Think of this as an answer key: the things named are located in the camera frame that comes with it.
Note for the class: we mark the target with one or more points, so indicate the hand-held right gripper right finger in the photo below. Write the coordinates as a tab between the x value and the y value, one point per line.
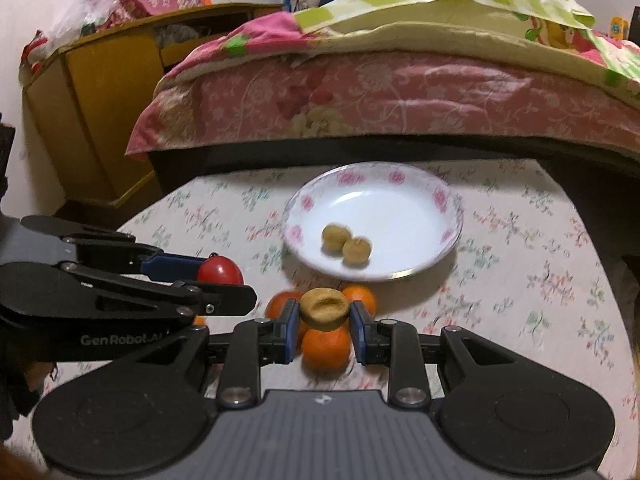
358	334

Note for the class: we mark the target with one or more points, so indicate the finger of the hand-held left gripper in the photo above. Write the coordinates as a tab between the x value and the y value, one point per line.
225	301
170	265

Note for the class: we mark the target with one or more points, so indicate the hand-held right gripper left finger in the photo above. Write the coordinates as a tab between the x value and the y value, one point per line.
288	334

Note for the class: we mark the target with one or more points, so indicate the small red tomato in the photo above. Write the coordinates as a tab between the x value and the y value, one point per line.
222	270

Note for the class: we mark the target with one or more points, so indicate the orange tomato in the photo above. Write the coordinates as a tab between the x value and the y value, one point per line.
326	352

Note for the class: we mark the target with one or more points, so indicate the small yellow fruit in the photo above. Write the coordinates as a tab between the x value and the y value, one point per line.
334	238
322	310
357	251

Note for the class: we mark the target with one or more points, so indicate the white pink-flowered plate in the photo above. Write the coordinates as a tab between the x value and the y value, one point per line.
395	205

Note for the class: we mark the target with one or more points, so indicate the mandarin orange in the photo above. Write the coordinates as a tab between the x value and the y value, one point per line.
363	296
277	307
199	320

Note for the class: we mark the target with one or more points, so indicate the yellow wooden cabinet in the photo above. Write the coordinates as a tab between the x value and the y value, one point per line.
100	110

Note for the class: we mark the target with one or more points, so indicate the floral tablecloth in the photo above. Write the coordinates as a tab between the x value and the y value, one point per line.
525	285

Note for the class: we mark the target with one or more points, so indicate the pink floral bed sheet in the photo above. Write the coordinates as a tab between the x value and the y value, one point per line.
400	95

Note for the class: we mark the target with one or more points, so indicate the clear plastic bag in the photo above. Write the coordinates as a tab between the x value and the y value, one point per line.
92	12

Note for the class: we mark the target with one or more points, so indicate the green and pink quilt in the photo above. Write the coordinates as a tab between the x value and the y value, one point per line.
425	35

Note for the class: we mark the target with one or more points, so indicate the small yellow container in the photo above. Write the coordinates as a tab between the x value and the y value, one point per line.
619	27

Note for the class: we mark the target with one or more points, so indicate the dark bed frame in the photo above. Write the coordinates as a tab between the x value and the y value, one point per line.
250	156

